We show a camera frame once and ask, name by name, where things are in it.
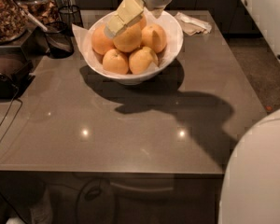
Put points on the glass jar of dried snacks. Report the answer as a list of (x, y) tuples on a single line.
[(12, 21)]

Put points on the orange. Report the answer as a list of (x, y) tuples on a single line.
[(141, 59), (154, 36), (129, 40), (143, 22), (100, 42), (116, 61)]

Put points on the folded paper napkin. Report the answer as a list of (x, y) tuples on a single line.
[(192, 26)]

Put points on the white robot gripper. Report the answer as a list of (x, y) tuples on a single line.
[(131, 10)]

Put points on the white ceramic bowl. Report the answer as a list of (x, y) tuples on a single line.
[(174, 35)]

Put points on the black wire cup holder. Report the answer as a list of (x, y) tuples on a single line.
[(71, 15)]

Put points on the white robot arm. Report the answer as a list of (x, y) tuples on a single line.
[(182, 127)]

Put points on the white paper bowl liner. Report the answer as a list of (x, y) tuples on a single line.
[(79, 36)]

